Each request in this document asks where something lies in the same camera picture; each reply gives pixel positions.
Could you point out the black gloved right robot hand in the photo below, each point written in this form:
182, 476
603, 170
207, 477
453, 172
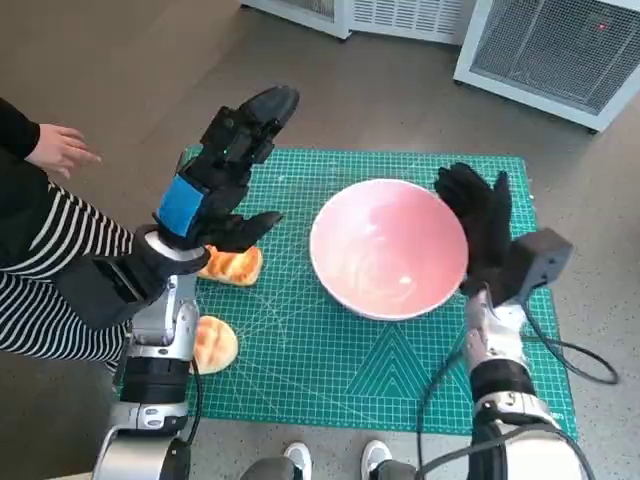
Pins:
485, 225

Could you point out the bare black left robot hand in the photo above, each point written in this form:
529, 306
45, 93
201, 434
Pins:
225, 165

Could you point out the pink bowl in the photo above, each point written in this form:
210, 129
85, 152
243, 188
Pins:
385, 240

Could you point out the twisted orange toy bread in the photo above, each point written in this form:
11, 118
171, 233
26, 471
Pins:
235, 267

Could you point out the round pale toy bun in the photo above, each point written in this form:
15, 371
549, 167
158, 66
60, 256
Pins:
217, 345

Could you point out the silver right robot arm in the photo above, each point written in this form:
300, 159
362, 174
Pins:
500, 340

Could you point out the person's hand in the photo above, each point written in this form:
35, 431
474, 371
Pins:
57, 147

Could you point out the white mesh-front cabinet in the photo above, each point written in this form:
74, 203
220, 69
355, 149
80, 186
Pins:
545, 55

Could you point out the green cutting mat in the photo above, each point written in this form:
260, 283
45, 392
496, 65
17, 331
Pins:
280, 350

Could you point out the seated person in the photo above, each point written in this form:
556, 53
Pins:
40, 280

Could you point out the white louvred cabinet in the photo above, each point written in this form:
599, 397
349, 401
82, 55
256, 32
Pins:
400, 17

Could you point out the white shoe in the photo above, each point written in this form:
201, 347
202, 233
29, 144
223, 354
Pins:
376, 455
298, 457

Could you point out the dark grey leg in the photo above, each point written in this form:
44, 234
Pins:
397, 471
267, 470

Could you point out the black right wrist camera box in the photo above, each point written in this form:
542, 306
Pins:
540, 260

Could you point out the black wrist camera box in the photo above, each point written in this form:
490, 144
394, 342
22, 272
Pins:
95, 295
540, 260

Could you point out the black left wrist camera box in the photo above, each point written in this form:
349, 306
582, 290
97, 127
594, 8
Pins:
95, 295

